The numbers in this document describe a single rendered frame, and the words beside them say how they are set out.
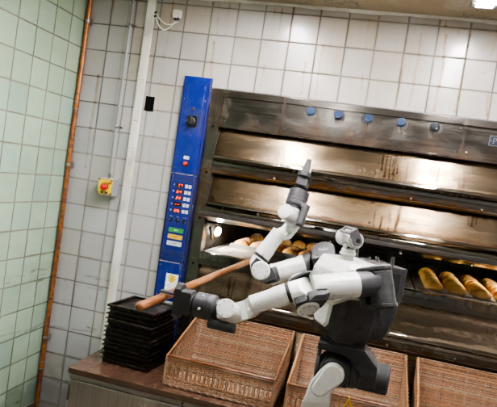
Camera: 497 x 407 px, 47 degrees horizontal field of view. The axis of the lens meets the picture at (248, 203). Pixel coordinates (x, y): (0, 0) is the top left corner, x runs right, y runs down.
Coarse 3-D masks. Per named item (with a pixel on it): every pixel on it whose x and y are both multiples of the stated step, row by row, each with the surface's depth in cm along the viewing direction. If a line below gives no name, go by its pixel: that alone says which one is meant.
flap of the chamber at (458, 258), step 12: (204, 216) 314; (216, 216) 307; (228, 216) 306; (264, 228) 312; (276, 228) 301; (300, 228) 297; (324, 240) 312; (372, 240) 289; (396, 252) 302; (408, 252) 292; (420, 252) 284; (432, 252) 282; (444, 252) 281; (468, 264) 293; (480, 264) 284; (492, 264) 276
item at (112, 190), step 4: (100, 180) 330; (104, 180) 330; (108, 180) 329; (112, 180) 329; (116, 180) 332; (100, 184) 331; (108, 184) 329; (112, 184) 329; (116, 184) 333; (100, 188) 331; (108, 188) 329; (112, 188) 329; (116, 188) 334; (100, 192) 331; (104, 192) 330; (108, 192) 329; (112, 192) 330; (116, 192) 335
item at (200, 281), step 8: (240, 264) 287; (248, 264) 303; (216, 272) 254; (224, 272) 262; (200, 280) 233; (208, 280) 242; (192, 288) 225; (152, 296) 193; (160, 296) 196; (168, 296) 202; (136, 304) 183; (144, 304) 184; (152, 304) 190
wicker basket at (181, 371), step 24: (192, 336) 313; (216, 336) 317; (240, 336) 315; (264, 336) 313; (288, 336) 311; (168, 360) 278; (192, 360) 275; (216, 360) 315; (240, 360) 312; (264, 360) 310; (288, 360) 302; (168, 384) 278; (192, 384) 275; (216, 384) 273; (240, 384) 270; (264, 384) 267
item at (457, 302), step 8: (200, 256) 325; (208, 256) 324; (216, 256) 323; (224, 256) 322; (232, 256) 326; (232, 264) 321; (408, 296) 300; (416, 296) 299; (424, 296) 298; (432, 296) 297; (440, 296) 296; (448, 296) 298; (448, 304) 295; (456, 304) 294; (464, 304) 293; (472, 304) 292; (480, 304) 292; (488, 304) 292; (488, 312) 291; (496, 312) 290
